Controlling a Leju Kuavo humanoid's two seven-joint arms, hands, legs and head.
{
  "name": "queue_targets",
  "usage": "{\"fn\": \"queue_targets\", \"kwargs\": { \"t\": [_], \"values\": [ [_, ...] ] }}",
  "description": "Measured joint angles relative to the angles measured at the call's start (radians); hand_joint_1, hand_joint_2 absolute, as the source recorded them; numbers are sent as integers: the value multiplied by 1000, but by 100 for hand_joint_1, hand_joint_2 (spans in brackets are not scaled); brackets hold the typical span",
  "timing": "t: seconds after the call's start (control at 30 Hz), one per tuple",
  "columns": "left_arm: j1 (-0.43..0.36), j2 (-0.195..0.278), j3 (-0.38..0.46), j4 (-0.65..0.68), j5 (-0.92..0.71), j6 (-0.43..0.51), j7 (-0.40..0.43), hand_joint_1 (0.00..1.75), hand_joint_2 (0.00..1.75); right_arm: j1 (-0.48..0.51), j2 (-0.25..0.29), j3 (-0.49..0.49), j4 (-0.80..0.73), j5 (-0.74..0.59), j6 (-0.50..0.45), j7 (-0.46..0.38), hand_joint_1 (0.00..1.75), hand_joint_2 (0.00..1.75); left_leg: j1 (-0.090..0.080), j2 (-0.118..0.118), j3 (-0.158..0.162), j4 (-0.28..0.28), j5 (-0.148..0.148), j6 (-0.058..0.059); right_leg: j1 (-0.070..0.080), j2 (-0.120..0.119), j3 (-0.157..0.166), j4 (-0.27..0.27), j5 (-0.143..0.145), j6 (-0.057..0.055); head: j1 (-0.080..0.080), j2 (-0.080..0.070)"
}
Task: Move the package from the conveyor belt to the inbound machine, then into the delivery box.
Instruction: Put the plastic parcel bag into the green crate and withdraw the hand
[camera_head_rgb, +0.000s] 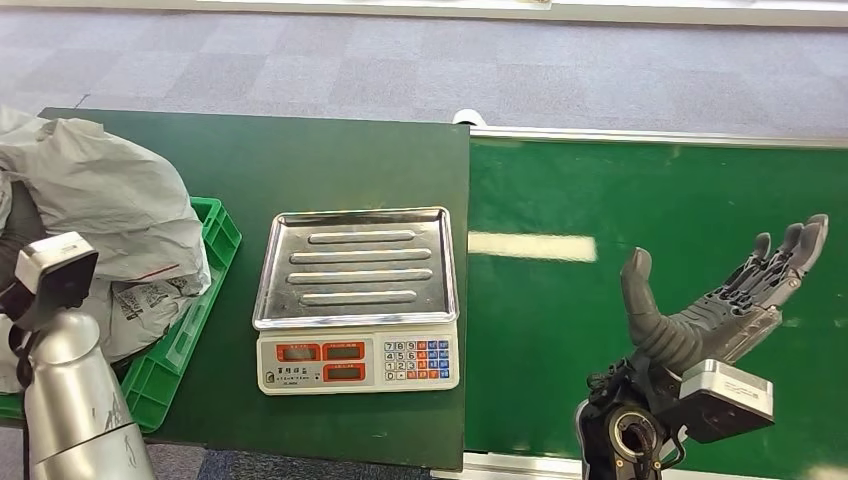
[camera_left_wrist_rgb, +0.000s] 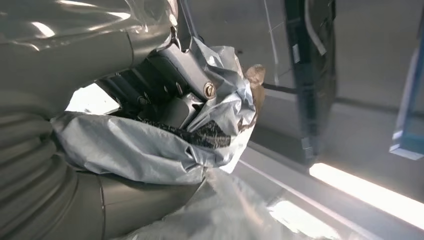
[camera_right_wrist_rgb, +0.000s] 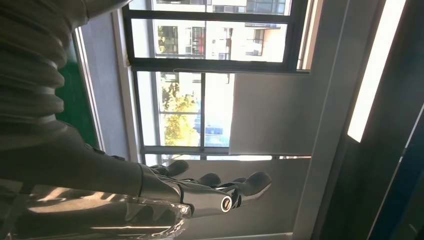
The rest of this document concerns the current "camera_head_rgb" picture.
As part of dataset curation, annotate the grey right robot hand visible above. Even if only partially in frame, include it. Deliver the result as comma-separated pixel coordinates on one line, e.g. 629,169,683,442
620,213,830,380

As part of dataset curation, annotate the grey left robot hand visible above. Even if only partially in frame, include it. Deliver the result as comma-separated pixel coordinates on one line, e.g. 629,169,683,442
0,182,48,293

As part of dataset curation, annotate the grey mailer bag black print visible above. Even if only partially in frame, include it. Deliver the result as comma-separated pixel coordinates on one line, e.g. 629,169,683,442
0,104,213,301

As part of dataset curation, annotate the green conveyor belt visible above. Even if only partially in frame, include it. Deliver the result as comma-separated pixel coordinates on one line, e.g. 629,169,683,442
463,135,848,480

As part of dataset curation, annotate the grey mailer bag red print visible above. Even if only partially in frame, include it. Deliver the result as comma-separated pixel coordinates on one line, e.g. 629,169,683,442
0,274,201,396

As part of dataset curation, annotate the green plastic crate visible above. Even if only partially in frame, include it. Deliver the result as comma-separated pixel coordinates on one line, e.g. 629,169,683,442
0,195,243,435

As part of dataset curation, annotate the dark green table board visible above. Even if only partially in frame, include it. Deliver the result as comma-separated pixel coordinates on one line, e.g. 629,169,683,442
38,107,472,473

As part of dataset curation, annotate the white electronic price scale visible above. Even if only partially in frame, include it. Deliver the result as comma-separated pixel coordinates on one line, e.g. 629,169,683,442
251,205,461,397

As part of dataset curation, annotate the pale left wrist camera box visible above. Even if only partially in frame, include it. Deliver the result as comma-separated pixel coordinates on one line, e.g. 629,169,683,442
0,231,100,333

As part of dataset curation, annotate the aluminium conveyor side rail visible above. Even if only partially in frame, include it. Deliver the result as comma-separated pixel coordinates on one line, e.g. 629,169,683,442
468,125,848,150

